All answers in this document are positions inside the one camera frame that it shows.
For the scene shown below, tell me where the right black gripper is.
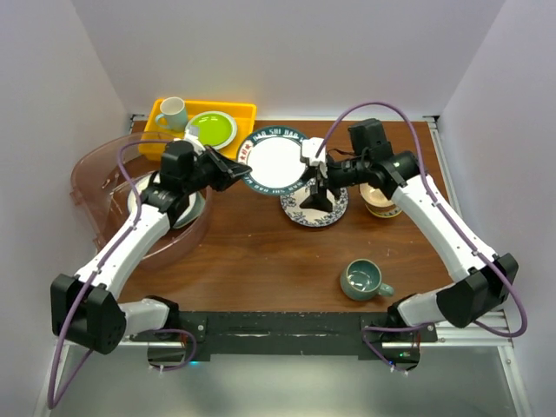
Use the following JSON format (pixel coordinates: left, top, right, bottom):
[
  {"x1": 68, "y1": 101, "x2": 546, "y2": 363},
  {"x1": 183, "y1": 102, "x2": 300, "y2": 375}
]
[{"x1": 301, "y1": 153, "x2": 370, "y2": 212}]

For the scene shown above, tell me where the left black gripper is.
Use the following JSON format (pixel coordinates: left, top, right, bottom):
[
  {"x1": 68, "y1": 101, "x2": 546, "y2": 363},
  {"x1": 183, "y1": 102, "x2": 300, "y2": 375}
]
[{"x1": 182, "y1": 144, "x2": 250, "y2": 195}]

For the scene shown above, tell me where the dark floral plate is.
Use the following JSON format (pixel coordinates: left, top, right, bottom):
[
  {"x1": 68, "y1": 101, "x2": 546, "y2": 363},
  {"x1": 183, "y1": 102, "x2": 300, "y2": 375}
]
[{"x1": 280, "y1": 179, "x2": 349, "y2": 228}]

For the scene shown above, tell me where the green rim lettered plate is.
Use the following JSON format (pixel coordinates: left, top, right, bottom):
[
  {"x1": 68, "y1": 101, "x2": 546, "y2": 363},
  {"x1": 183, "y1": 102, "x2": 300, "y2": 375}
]
[{"x1": 236, "y1": 125, "x2": 308, "y2": 196}]

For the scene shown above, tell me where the light blue divided plate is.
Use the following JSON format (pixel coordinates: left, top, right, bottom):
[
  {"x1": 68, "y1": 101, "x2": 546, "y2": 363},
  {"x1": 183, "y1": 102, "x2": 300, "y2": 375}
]
[{"x1": 173, "y1": 191, "x2": 205, "y2": 229}]

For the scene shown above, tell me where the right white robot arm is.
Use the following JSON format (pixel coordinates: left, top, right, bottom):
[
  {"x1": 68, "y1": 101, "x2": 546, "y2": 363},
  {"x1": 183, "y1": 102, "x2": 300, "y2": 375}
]
[{"x1": 300, "y1": 119, "x2": 519, "y2": 341}]

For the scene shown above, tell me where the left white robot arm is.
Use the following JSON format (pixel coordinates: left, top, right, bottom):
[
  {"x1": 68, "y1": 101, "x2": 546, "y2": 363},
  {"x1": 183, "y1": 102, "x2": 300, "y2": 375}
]
[{"x1": 50, "y1": 140, "x2": 251, "y2": 354}]

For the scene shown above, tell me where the lime green plate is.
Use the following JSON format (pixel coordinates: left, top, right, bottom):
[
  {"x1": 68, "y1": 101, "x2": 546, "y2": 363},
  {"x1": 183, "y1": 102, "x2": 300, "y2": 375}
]
[{"x1": 187, "y1": 110, "x2": 238, "y2": 149}]

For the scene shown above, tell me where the cream patterned bowl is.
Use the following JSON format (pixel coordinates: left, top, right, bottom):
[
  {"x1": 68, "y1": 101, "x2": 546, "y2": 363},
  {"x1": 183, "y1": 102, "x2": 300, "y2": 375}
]
[{"x1": 359, "y1": 183, "x2": 402, "y2": 218}]

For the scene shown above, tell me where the pale green white mug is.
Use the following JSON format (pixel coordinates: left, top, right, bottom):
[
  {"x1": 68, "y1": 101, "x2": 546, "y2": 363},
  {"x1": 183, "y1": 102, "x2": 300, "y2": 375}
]
[{"x1": 155, "y1": 96, "x2": 189, "y2": 132}]

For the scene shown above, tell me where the yellow plastic tray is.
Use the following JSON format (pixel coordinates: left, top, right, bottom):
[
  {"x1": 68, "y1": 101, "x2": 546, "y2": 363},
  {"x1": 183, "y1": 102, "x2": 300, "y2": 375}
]
[{"x1": 140, "y1": 98, "x2": 257, "y2": 159}]

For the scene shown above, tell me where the teal ceramic mug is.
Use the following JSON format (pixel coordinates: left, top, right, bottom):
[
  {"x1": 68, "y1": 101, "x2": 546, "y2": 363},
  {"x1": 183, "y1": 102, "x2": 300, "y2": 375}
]
[{"x1": 340, "y1": 259, "x2": 394, "y2": 301}]

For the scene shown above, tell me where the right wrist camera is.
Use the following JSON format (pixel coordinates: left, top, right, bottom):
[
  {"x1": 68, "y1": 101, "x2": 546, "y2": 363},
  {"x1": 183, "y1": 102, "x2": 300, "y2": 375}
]
[{"x1": 300, "y1": 137, "x2": 327, "y2": 176}]

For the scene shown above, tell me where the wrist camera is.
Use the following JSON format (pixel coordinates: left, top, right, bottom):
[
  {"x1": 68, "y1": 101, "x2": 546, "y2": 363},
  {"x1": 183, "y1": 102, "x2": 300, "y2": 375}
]
[
  {"x1": 300, "y1": 137, "x2": 327, "y2": 176},
  {"x1": 183, "y1": 126, "x2": 205, "y2": 155}
]

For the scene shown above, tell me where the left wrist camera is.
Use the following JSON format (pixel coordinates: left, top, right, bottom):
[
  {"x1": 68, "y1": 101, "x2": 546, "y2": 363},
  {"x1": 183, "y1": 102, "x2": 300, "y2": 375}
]
[{"x1": 183, "y1": 126, "x2": 205, "y2": 155}]

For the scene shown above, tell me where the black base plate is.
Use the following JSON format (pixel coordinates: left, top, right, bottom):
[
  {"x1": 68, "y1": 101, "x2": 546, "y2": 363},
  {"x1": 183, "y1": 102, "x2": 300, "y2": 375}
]
[{"x1": 146, "y1": 310, "x2": 435, "y2": 362}]

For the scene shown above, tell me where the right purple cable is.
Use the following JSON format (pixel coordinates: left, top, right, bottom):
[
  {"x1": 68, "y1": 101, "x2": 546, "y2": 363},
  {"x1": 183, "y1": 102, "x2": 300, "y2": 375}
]
[{"x1": 315, "y1": 101, "x2": 529, "y2": 377}]

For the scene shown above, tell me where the purple cable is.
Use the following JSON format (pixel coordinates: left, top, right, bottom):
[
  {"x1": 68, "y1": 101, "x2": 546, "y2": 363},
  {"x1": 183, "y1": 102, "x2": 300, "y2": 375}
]
[
  {"x1": 315, "y1": 101, "x2": 529, "y2": 377},
  {"x1": 46, "y1": 141, "x2": 199, "y2": 410}
]

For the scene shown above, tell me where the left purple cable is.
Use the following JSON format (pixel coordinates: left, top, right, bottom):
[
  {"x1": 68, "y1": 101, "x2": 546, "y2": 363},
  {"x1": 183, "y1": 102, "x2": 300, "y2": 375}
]
[{"x1": 46, "y1": 141, "x2": 199, "y2": 410}]

